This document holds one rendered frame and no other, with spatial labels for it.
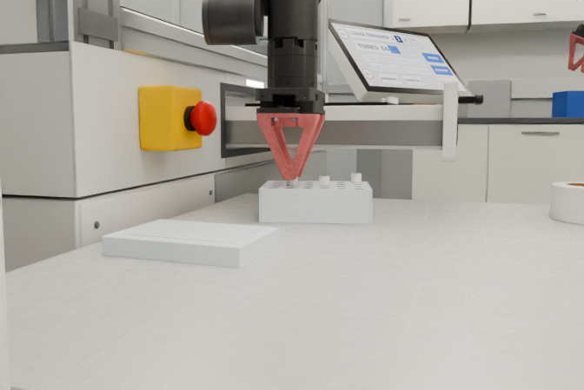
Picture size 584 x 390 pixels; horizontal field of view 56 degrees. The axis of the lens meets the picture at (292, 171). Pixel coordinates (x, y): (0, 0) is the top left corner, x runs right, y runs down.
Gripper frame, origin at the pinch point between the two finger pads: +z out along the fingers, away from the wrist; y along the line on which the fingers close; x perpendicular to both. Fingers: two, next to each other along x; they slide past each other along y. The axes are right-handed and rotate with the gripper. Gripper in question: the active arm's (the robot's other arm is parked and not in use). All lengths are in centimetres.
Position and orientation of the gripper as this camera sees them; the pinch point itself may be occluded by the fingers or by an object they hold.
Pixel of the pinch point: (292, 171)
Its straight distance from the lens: 63.2
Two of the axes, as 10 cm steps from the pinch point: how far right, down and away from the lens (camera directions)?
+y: -1.7, 0.8, -9.8
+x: 9.8, 0.2, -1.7
